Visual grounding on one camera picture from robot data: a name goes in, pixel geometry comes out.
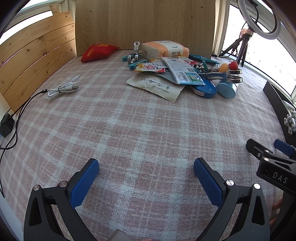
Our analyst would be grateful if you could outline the black charger plug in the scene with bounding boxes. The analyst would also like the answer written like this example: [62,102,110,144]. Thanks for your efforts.
[0,113,15,137]

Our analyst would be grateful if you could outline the grey foil packet white label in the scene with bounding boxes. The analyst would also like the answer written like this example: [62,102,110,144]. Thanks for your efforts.
[161,57,200,83]

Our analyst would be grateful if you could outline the black charger cable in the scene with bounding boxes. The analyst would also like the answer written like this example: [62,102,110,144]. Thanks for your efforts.
[0,89,48,197]

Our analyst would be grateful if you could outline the large metal clip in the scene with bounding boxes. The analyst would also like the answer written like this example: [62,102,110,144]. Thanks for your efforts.
[203,72,229,81]

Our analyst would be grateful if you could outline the person's right hand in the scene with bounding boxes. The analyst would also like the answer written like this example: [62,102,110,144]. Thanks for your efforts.
[269,200,282,226]

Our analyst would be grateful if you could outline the white cord with bobbles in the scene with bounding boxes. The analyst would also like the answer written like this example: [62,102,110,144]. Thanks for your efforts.
[284,109,296,135]

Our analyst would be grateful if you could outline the white charging cable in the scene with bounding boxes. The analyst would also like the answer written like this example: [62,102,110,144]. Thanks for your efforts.
[47,74,81,100]

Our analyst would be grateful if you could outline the red pouch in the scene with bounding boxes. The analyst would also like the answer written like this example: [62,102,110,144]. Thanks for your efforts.
[81,44,120,63]

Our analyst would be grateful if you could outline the white ring light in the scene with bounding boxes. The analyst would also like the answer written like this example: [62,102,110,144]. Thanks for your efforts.
[236,0,282,40]

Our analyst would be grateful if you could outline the orange white tissue pack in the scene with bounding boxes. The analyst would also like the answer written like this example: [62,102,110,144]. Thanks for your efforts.
[141,40,190,61]

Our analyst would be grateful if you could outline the pink paper tag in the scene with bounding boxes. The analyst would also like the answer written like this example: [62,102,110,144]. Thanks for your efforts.
[240,28,254,39]

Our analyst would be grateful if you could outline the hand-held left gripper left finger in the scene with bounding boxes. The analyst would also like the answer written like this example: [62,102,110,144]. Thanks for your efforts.
[23,158,100,241]

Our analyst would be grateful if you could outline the white sunscreen tube blue cap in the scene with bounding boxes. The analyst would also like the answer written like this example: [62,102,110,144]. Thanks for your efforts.
[216,79,238,98]

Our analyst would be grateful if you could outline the blue white barcode packet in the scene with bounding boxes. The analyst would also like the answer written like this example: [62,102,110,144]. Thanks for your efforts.
[175,71,205,86]

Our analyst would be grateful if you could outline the black container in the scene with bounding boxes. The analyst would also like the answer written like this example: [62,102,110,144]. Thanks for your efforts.
[263,81,296,149]

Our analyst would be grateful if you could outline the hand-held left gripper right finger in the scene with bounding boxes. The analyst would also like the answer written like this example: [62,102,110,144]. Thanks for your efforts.
[193,158,271,241]

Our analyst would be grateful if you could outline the grey sachet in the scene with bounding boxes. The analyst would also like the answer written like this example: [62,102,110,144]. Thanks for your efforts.
[150,58,168,70]

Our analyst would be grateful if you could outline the wooden slat board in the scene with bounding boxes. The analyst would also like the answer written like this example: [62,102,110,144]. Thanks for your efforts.
[0,11,77,114]

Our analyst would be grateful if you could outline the blue round case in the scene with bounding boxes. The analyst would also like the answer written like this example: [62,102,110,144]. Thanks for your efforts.
[191,80,217,99]

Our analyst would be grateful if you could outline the small red yellow toy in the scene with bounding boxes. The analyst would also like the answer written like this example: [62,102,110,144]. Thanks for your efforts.
[218,61,238,72]

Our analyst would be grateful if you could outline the light wooden panel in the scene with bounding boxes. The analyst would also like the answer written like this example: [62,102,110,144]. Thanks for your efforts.
[74,0,216,58]

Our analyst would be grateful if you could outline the metal spoon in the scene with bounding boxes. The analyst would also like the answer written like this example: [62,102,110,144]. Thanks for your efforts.
[227,69,244,84]

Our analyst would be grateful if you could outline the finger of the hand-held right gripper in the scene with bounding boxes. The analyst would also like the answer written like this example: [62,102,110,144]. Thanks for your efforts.
[246,138,274,161]
[273,138,296,161]

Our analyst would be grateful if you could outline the beige paper pouch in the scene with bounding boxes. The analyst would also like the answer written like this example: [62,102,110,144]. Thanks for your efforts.
[127,72,185,102]

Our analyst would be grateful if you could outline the orange white sachet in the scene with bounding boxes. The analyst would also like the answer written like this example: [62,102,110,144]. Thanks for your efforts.
[134,62,166,73]

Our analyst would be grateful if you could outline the black tripod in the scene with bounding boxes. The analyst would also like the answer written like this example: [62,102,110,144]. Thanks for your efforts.
[218,32,253,67]

